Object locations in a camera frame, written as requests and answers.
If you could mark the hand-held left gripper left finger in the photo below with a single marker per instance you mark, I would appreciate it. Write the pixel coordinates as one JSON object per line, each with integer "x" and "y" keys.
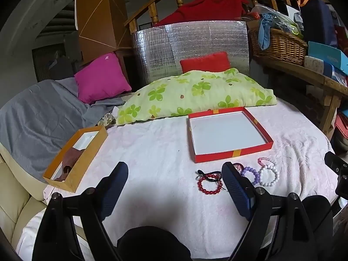
{"x": 115, "y": 187}

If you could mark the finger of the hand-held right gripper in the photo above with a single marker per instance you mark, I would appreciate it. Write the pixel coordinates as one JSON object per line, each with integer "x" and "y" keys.
{"x": 335, "y": 161}

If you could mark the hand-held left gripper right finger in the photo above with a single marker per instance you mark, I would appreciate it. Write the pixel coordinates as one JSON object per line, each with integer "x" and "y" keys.
{"x": 236, "y": 187}

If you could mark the red shallow cardboard box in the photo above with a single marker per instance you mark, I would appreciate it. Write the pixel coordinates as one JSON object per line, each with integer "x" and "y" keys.
{"x": 225, "y": 130}

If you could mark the red bag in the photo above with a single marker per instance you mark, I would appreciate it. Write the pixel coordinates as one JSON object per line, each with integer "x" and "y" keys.
{"x": 342, "y": 125}

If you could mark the orange box lid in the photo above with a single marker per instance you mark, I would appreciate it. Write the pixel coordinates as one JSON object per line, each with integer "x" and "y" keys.
{"x": 84, "y": 163}

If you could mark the brown cloth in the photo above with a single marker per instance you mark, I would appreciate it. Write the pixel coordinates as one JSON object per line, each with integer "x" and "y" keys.
{"x": 71, "y": 155}

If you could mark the person's right leg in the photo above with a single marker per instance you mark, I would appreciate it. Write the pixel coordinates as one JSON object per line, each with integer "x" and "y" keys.
{"x": 319, "y": 217}

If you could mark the small floral cloth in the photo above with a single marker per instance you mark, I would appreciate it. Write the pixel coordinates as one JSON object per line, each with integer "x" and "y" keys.
{"x": 107, "y": 119}

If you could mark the wooden bench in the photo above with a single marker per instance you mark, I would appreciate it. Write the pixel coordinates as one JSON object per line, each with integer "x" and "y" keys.
{"x": 320, "y": 80}

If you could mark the white dotted box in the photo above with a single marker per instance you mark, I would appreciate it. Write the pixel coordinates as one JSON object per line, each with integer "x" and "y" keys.
{"x": 315, "y": 64}

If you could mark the grey blanket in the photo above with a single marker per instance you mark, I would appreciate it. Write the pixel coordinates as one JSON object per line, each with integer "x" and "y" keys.
{"x": 40, "y": 119}

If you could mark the cream leather sofa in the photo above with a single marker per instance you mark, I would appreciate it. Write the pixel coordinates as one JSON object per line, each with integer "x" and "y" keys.
{"x": 13, "y": 209}

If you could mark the blue cardboard box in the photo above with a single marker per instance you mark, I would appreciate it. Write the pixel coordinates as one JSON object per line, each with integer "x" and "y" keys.
{"x": 326, "y": 55}

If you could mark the green floral pillow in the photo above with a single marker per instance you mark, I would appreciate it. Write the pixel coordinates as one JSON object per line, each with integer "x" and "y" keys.
{"x": 190, "y": 92}

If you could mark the magenta pillow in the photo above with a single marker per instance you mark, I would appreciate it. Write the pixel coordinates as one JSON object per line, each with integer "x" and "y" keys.
{"x": 102, "y": 78}

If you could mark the wicker basket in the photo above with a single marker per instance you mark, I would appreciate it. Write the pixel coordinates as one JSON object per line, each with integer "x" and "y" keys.
{"x": 282, "y": 47}

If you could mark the red cushion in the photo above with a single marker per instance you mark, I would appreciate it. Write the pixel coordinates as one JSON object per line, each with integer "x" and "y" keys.
{"x": 206, "y": 62}

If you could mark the navy garment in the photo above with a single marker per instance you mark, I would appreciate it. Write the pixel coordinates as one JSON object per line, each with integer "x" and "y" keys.
{"x": 316, "y": 21}

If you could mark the light blue cloth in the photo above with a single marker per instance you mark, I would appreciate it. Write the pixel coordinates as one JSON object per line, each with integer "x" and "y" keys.
{"x": 265, "y": 32}

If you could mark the silver foil insulation panel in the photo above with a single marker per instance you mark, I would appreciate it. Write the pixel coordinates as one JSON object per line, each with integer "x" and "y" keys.
{"x": 190, "y": 40}

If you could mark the brown cardboard panel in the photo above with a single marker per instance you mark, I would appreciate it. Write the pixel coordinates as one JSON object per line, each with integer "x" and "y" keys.
{"x": 98, "y": 11}

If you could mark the red cloth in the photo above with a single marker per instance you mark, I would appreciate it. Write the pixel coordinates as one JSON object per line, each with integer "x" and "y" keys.
{"x": 212, "y": 8}

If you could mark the wooden stair railing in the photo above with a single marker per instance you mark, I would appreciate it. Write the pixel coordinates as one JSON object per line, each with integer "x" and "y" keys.
{"x": 153, "y": 6}

